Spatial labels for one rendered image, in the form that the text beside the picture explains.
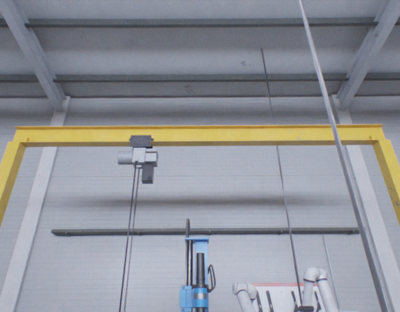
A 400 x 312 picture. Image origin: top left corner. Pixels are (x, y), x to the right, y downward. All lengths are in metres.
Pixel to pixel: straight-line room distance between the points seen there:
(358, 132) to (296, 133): 0.90
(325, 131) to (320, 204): 2.51
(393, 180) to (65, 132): 4.53
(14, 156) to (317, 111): 6.57
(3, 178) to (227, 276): 4.04
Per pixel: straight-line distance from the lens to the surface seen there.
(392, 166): 4.74
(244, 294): 3.38
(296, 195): 6.79
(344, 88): 8.31
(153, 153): 4.13
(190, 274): 4.37
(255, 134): 4.43
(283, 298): 6.17
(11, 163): 4.73
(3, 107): 9.16
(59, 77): 8.10
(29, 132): 5.02
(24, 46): 7.22
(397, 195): 4.58
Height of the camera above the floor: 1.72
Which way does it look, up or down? 29 degrees up
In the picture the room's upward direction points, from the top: straight up
